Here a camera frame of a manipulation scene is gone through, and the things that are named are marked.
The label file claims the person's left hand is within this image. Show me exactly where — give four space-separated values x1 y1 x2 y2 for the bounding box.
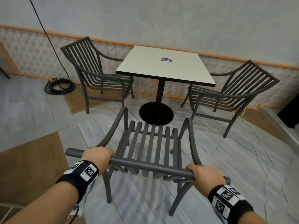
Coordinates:
81 146 115 176

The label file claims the person's right hand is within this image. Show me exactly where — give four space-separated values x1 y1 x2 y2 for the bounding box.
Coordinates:
185 164 227 197

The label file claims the dark grey slatted metal armchair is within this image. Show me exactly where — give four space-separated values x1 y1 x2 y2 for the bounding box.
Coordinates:
65 106 232 217
181 59 280 138
60 36 135 115

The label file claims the person's right forearm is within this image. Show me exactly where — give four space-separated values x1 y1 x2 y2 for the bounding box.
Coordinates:
234 207 267 224

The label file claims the person's left forearm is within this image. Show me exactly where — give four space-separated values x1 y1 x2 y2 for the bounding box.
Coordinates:
0 182 80 224

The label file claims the black wristband with marker tags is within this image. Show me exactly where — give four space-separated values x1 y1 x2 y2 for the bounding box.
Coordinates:
56 160 100 204
208 184 254 220

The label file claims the black box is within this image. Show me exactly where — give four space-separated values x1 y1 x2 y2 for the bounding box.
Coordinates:
277 90 299 129

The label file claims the dark furniture leg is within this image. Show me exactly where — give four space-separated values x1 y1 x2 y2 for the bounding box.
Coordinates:
0 60 11 80

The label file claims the white wrist camera unit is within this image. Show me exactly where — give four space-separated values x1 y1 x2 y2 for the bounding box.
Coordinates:
67 178 97 219

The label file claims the black coiled cable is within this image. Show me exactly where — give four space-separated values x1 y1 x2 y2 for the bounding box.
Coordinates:
28 0 76 95

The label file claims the square beige pedestal table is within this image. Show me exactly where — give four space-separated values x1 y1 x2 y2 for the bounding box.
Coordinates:
116 45 216 126

